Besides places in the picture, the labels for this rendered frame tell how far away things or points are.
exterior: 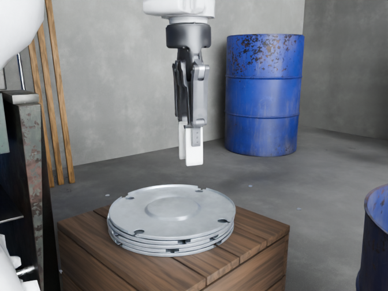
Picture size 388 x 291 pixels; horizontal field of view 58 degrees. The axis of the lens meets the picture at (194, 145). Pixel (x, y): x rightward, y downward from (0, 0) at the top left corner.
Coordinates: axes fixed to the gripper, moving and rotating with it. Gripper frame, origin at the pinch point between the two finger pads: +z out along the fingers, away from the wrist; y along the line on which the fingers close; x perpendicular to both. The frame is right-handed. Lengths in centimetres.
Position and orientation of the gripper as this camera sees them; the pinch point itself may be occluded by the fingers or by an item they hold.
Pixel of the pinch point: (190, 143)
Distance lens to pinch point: 63.2
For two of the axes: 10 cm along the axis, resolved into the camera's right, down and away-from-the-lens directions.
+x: -9.5, 0.9, -3.0
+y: -3.1, -2.4, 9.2
